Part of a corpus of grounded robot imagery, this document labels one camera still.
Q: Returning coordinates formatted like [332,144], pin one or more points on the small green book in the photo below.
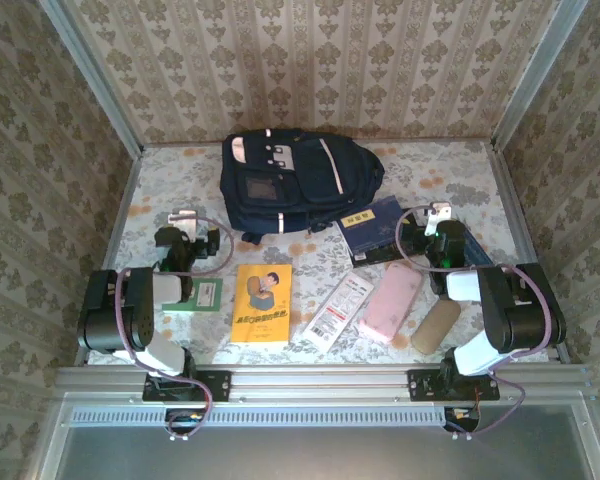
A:
[205,295]

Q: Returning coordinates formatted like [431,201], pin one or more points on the tan glasses case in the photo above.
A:
[435,327]

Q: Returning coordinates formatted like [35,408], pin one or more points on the pink pencil case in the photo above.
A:
[390,302]

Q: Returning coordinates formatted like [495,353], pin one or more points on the blue book with yellow label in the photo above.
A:
[370,230]

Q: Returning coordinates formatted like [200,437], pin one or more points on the yellow cartoon cover book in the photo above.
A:
[260,310]

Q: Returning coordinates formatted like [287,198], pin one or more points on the white packaged stationery set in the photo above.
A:
[337,310]

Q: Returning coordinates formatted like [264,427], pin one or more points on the navy blue backpack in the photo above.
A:
[300,190]

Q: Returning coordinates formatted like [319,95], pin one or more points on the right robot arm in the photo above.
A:
[520,315]

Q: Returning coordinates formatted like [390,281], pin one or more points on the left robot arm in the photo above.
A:
[115,310]

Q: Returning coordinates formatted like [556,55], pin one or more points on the floral tablecloth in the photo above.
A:
[430,175]

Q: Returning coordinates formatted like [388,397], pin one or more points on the grey metal panel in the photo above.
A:
[305,455]

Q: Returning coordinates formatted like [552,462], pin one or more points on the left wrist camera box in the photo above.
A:
[184,220]

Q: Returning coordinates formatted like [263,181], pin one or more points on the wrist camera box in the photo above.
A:
[441,212]
[184,220]

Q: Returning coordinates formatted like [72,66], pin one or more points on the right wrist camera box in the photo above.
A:
[441,212]

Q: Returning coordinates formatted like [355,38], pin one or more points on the aluminium side rail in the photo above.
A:
[511,200]
[129,187]

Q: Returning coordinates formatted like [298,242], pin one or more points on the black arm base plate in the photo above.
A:
[420,385]
[220,385]

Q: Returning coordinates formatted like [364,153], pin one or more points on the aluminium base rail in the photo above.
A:
[320,382]

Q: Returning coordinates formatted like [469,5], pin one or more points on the aluminium frame post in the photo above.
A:
[95,80]
[536,75]

